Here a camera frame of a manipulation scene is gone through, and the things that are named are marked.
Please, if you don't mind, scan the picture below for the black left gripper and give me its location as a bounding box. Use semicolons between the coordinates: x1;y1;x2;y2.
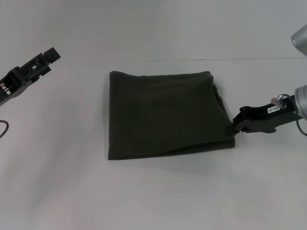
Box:
0;47;61;106

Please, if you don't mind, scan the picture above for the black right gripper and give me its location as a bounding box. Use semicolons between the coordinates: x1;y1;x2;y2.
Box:
226;94;304;134

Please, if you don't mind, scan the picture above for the dark green FREE t-shirt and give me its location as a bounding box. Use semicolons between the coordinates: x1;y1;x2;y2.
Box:
106;69;237;161

